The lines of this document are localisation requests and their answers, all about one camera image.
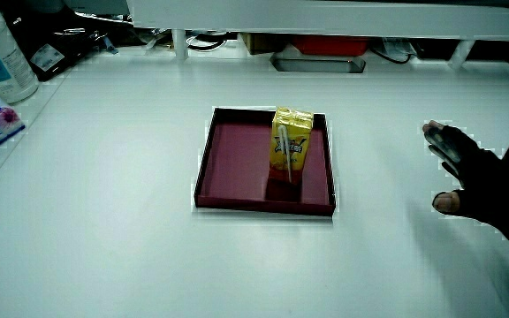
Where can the white shelf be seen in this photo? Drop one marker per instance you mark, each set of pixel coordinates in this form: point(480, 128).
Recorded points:
point(325, 17)

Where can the grey metal tray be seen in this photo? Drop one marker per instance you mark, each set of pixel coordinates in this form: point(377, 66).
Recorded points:
point(316, 64)

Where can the maroon shallow tray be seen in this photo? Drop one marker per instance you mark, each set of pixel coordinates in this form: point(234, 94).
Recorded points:
point(237, 172)

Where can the white shelf leg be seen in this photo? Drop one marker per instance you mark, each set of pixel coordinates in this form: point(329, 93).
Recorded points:
point(179, 44)
point(460, 54)

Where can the brown cardboard box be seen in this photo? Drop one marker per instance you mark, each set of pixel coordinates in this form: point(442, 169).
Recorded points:
point(261, 43)

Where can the person's right hand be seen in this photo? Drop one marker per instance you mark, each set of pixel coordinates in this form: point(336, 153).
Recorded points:
point(484, 181)

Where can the black plastic bag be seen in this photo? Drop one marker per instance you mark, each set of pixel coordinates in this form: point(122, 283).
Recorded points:
point(55, 40)

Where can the white wipes canister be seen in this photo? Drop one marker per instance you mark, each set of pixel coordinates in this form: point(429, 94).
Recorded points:
point(2, 57)

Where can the yellow ice redtea carton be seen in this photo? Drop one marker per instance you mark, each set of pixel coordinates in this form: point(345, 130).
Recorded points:
point(290, 141)

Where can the red plastic box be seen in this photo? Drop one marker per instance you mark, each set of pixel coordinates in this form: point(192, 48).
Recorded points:
point(329, 45)

